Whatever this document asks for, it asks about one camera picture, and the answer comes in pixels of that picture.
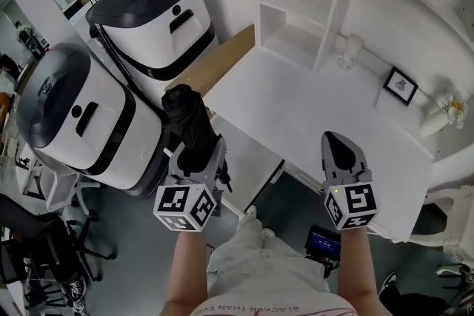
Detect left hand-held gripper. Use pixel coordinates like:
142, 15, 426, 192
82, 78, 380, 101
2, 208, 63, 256
153, 135, 227, 233

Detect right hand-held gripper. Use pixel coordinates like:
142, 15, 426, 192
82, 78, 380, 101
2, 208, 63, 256
320, 131, 379, 231

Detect black umbrella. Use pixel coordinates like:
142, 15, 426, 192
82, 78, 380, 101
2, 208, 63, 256
161, 84, 233, 193

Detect white drawer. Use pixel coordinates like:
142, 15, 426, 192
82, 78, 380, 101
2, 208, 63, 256
162, 114, 287, 223

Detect person's right forearm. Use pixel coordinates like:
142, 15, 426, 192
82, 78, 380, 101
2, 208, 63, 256
335, 225, 383, 316

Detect person's left forearm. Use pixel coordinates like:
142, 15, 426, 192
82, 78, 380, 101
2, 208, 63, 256
158, 229, 210, 316

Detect white desk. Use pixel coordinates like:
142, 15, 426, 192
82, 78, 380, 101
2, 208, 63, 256
201, 44, 436, 243

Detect black screen device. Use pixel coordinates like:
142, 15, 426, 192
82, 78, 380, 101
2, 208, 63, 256
304, 224, 342, 260

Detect white black wheeled machine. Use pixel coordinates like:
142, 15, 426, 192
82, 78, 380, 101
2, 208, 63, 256
85, 0, 217, 112
16, 42, 172, 198

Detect brown cardboard box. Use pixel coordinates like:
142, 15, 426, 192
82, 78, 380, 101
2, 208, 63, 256
164, 24, 256, 119

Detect white bust figurine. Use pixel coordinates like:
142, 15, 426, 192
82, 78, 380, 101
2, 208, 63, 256
336, 33, 366, 70

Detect person's light grey trousers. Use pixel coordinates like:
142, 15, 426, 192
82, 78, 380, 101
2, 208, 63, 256
206, 218, 331, 305

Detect white ornate chair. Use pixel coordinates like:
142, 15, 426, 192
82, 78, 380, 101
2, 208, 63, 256
407, 151, 474, 252

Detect white swivel chair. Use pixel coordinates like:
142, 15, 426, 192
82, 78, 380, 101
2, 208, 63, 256
21, 155, 101, 216

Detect person's white printed shirt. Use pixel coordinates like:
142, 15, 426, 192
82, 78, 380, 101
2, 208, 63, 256
190, 294, 361, 316

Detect white hutch shelf unit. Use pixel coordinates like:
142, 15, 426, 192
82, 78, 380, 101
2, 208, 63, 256
251, 0, 474, 86

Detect black office chair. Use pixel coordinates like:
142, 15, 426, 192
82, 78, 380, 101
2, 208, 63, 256
0, 192, 118, 284

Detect black picture frame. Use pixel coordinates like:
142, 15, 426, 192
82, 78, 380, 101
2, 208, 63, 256
382, 66, 420, 107

